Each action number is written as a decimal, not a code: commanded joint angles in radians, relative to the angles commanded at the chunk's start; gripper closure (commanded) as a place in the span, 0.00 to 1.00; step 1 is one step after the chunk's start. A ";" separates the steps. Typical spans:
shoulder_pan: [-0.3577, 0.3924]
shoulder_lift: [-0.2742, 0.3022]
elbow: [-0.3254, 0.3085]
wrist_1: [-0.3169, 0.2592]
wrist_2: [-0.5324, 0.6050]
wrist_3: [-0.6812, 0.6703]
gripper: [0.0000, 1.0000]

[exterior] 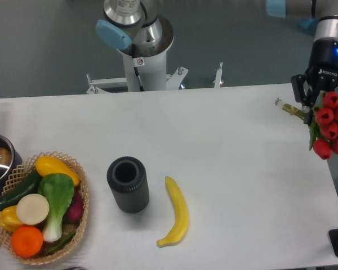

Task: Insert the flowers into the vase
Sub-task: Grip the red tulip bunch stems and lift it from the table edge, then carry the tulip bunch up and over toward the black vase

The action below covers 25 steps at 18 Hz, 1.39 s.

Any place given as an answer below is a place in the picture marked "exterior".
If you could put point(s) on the woven wicker basket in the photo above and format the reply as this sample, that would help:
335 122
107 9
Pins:
18 174

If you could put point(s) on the yellow bell pepper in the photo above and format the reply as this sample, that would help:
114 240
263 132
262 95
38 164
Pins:
9 220

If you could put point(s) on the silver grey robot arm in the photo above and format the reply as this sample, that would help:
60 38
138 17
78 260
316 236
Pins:
325 13

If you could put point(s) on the dark green cucumber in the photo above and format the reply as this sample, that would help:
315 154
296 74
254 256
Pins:
27 186

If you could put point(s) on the yellow squash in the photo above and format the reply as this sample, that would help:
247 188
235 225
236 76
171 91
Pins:
46 165

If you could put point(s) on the yellow plastic banana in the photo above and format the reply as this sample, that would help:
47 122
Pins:
181 223

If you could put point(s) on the orange fruit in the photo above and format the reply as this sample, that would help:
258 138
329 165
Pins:
27 241

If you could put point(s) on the red tulip bouquet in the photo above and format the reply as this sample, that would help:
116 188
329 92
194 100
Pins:
323 127

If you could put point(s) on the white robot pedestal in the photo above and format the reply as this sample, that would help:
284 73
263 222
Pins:
144 59

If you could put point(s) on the purple red onion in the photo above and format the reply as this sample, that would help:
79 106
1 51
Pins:
75 211

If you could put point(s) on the green bok choy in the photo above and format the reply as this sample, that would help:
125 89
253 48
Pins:
58 189

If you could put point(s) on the dark grey ribbed vase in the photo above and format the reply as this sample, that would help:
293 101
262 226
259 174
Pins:
127 179

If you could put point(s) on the white round radish slice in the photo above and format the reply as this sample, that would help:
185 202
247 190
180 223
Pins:
32 209

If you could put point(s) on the green chili pepper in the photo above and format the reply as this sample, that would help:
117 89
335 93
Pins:
65 240

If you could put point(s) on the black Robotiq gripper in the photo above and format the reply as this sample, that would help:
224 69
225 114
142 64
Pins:
321 75

